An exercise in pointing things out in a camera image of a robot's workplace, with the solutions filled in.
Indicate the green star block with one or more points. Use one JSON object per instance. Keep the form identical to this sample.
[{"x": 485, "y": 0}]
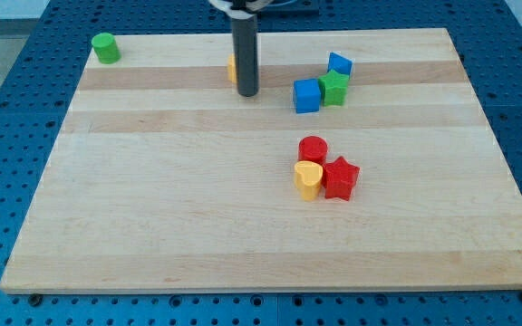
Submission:
[{"x": 333, "y": 86}]

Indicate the green cylinder block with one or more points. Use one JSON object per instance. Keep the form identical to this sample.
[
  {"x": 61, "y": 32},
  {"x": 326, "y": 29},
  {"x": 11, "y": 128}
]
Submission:
[{"x": 106, "y": 48}]

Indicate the yellow hexagon block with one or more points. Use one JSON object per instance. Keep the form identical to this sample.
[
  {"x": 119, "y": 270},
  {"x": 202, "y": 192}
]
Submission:
[{"x": 231, "y": 69}]

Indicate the blue cube block front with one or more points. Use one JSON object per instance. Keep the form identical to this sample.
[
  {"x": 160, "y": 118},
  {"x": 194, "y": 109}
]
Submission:
[{"x": 306, "y": 96}]

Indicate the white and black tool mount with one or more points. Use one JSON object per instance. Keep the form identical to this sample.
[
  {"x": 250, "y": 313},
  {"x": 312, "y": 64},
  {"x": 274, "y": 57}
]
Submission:
[{"x": 239, "y": 9}]

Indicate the yellow heart block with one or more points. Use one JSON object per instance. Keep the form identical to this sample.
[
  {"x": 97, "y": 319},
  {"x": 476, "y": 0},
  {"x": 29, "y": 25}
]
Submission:
[{"x": 308, "y": 179}]

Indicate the blue block rear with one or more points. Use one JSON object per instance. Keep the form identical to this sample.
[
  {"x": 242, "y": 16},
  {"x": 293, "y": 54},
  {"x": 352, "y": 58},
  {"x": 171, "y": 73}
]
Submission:
[{"x": 340, "y": 64}]

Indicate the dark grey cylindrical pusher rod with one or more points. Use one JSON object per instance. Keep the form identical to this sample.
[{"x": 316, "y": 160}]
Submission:
[{"x": 244, "y": 36}]

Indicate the red cylinder block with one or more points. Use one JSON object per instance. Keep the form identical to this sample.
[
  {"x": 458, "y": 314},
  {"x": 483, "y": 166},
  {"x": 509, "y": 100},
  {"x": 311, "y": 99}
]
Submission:
[{"x": 312, "y": 148}]

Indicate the wooden board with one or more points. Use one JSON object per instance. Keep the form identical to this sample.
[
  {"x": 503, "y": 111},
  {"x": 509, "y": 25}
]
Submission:
[{"x": 163, "y": 179}]

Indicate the red star block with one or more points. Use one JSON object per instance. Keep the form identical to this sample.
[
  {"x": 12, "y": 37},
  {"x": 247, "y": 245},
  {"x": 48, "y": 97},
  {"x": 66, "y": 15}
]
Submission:
[{"x": 339, "y": 179}]

